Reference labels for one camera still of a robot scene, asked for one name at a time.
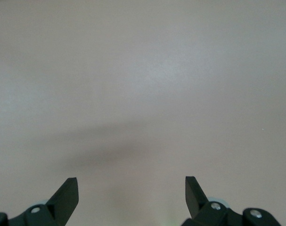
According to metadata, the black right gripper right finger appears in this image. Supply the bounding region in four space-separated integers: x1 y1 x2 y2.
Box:
181 176 283 226

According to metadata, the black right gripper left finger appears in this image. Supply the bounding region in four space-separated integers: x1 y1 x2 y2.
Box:
0 177 80 226

